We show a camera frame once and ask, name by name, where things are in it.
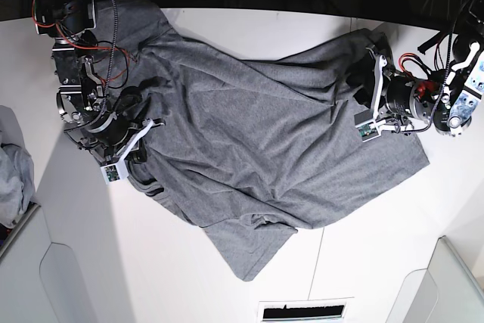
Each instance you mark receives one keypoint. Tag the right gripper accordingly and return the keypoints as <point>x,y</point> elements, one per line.
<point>116,136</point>

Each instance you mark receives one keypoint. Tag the white bin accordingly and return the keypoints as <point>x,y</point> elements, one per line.
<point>41,281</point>
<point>445,291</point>

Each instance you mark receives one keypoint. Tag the left white bin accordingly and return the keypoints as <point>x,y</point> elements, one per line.
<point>41,281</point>

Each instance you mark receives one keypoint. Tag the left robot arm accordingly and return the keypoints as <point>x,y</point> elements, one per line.
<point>440,86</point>

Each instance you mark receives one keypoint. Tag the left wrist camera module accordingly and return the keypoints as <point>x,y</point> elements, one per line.
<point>366,125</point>

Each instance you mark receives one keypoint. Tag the white table cable slot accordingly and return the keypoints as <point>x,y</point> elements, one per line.
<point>303,311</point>

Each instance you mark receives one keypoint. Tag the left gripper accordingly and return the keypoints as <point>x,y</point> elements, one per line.
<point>400,102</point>

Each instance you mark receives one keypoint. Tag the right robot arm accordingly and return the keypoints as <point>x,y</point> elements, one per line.
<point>93,109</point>

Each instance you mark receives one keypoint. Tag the right white bin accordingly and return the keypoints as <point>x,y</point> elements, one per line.
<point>445,291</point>

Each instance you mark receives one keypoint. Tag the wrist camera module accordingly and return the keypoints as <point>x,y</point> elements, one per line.
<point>366,125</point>
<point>114,172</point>

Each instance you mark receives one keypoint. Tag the light grey clothes pile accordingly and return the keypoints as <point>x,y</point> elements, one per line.
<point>17,171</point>

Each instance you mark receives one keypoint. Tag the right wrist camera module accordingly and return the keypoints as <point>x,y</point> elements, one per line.
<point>114,172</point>

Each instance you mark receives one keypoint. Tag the dark grey t-shirt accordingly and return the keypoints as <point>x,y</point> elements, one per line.
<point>252,151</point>

